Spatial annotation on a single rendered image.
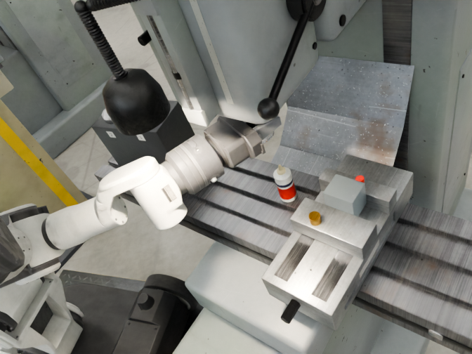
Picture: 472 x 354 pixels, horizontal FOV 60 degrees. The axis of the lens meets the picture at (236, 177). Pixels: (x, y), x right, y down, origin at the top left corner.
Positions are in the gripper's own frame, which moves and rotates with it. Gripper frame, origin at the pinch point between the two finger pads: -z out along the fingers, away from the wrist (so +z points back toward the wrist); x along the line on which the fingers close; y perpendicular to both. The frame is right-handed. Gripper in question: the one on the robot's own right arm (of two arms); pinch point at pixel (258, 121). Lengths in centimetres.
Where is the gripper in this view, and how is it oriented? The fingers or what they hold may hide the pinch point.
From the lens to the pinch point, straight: 76.7
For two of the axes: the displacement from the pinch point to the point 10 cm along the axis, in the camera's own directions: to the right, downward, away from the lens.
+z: -8.0, 5.6, -2.2
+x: -5.4, -5.0, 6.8
